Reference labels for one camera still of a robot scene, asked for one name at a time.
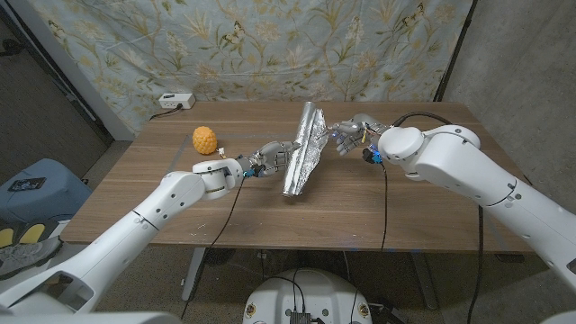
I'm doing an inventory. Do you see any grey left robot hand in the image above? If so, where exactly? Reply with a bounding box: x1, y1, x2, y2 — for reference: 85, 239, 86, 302
236, 139, 302, 179

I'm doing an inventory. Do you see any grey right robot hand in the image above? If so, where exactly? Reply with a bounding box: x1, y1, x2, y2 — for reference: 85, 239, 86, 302
327, 112, 389, 158

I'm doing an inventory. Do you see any aluminum foil roll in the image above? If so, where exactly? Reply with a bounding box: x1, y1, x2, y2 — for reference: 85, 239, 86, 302
282, 101, 330, 198

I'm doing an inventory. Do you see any yellow toy pineapple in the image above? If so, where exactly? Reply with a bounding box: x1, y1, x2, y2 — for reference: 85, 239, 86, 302
192, 125, 219, 156

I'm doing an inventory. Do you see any white power strip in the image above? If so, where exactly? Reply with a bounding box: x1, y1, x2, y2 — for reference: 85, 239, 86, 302
157, 92, 196, 111

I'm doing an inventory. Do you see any black round fan grille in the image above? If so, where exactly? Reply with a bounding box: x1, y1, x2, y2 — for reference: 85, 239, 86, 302
204, 247, 236, 267

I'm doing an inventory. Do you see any floral backdrop cloth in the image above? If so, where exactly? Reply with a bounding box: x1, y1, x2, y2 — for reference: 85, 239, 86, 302
26, 0, 473, 136

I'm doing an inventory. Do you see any black backdrop pole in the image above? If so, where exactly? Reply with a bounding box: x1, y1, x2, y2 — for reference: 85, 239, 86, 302
432, 0, 478, 103

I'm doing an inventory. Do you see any grey table leg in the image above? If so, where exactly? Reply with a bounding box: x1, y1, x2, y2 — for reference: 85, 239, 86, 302
409, 251, 438, 311
182, 247, 207, 302

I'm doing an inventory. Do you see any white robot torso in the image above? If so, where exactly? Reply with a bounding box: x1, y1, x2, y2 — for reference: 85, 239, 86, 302
242, 268, 374, 324

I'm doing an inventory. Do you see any black yellow foot pedal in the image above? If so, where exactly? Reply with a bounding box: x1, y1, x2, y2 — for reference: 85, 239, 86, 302
0, 222, 58, 248

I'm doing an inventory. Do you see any grey sneaker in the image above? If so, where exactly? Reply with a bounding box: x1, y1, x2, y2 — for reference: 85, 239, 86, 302
0, 236, 63, 281

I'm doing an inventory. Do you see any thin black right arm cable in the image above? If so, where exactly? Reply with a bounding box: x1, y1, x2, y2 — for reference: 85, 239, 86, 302
380, 162, 389, 253

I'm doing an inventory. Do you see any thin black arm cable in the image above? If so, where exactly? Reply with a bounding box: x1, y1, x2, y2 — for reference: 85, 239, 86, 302
380, 162, 389, 253
179, 175, 247, 320

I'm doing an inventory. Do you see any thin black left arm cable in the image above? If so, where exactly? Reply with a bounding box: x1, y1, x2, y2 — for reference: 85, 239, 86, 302
179, 175, 247, 320

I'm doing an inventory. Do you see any black power strip cord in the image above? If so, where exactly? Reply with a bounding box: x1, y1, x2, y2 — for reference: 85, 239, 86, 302
148, 103, 185, 122

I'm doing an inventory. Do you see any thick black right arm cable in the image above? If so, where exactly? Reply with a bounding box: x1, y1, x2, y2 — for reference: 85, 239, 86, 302
391, 111, 486, 324

